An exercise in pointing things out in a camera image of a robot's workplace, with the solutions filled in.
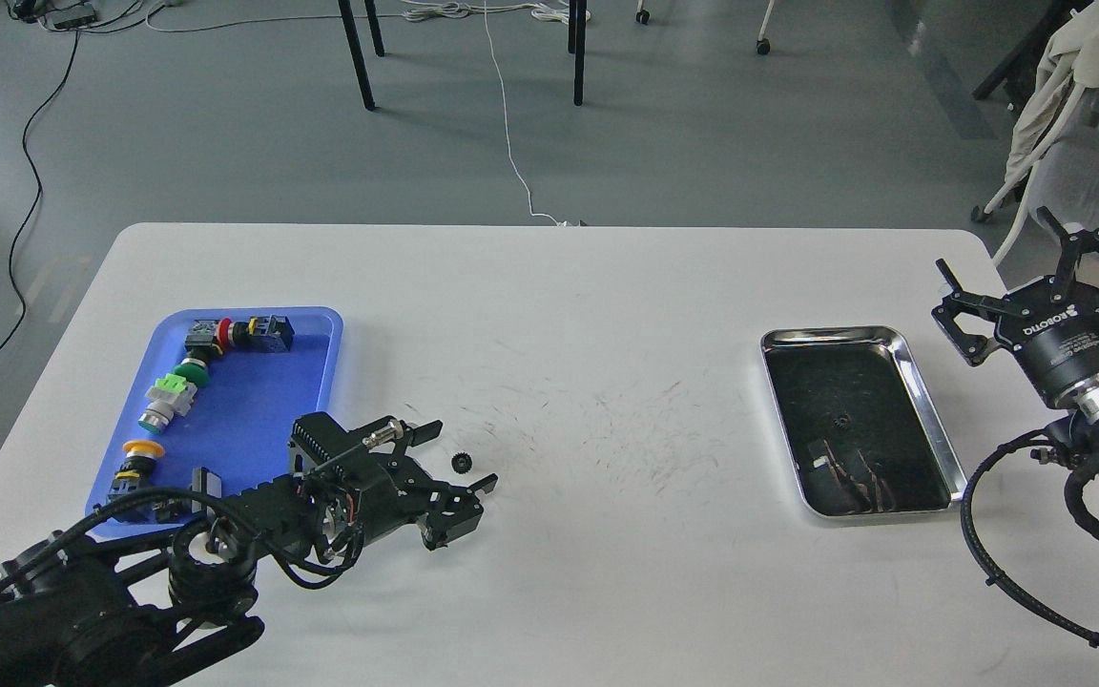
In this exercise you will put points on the yellow push button switch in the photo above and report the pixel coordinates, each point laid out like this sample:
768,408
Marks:
137,471

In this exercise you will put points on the blue plastic tray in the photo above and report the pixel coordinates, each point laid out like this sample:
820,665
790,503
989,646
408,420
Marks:
237,429

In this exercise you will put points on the shiny metal tray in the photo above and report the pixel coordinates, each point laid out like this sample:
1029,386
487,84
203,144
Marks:
864,437

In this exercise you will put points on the black switch block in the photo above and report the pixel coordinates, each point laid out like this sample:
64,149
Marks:
175,509

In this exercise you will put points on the small black gear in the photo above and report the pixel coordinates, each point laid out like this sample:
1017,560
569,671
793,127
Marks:
462,463

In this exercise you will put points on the black table leg right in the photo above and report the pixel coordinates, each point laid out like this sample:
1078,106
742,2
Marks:
578,18

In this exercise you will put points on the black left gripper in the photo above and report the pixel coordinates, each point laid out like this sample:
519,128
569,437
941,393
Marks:
371,491

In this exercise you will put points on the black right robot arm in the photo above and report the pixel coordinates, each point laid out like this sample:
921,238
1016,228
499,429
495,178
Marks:
968,320

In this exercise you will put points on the green push button switch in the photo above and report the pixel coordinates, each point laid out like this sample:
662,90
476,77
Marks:
173,394

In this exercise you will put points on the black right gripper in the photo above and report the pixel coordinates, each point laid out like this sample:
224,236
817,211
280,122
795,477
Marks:
1065,339

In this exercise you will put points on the black table leg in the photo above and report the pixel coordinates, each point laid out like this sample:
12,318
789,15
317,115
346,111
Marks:
578,18
355,45

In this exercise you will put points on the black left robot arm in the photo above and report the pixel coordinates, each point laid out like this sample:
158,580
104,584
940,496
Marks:
159,584

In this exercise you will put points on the red push button switch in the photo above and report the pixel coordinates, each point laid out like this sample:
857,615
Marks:
266,334

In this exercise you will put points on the black table leg left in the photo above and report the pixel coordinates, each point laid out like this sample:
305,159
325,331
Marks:
355,45

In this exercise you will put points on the beige cloth on chair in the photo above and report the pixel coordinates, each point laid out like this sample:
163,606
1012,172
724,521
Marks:
1066,73

